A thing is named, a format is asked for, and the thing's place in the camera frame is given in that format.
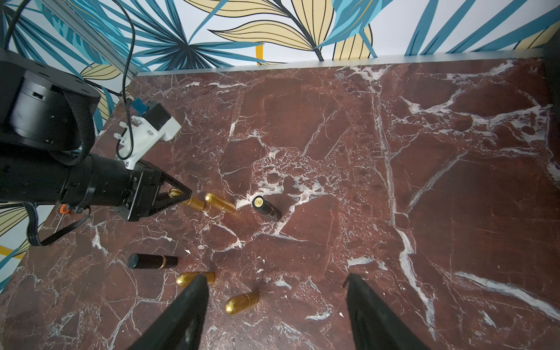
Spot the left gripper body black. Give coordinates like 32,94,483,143
118,160,163,222

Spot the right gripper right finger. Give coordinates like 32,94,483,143
345,274,428,349

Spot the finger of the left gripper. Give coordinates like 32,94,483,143
153,171,192,201
144,195,187,217

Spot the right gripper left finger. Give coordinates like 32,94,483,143
130,274,209,349

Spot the gold lipstick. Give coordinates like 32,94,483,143
225,292,259,314
205,193,236,214
168,188,207,211
176,271,216,287

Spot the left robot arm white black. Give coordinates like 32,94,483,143
1,49,193,246

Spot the black lipstick front left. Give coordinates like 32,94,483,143
127,253,179,269

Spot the black lipstick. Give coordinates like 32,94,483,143
127,253,179,269
252,195,281,222

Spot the black lipstick back right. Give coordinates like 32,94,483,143
252,195,281,222

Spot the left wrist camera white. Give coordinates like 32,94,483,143
114,99,181,171

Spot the orange handled screwdriver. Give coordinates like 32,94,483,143
55,204,71,231

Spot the aluminium corner post left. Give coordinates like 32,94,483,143
37,1,140,79

